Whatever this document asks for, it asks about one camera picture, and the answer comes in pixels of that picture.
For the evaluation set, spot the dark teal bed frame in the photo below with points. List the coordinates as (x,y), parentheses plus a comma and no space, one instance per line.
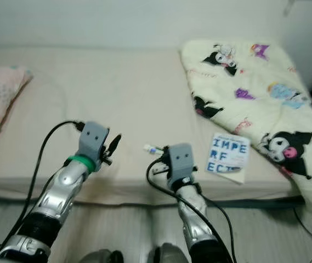
(123,204)

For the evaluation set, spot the mattress with cream sheet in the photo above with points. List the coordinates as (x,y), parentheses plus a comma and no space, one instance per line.
(123,93)

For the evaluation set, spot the grey robot leg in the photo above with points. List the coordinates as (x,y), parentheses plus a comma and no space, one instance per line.
(169,255)
(101,257)

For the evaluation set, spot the white toothpaste tube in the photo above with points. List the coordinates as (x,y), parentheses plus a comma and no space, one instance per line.
(153,148)

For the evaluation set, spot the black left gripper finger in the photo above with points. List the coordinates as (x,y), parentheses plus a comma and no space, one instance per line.
(113,143)

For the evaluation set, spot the cream cartoon print blanket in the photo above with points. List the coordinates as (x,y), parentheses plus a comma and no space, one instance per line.
(260,76)

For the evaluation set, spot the grey robot left leg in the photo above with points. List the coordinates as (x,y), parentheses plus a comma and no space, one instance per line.
(101,257)

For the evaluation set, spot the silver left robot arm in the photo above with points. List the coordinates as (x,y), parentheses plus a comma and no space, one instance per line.
(62,186)

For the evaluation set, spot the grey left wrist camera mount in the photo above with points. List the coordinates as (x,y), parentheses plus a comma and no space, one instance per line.
(94,137)

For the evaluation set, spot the grey robot right leg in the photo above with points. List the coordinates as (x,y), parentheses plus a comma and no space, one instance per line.
(169,255)

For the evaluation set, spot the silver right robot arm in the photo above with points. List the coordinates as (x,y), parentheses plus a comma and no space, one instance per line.
(194,219)

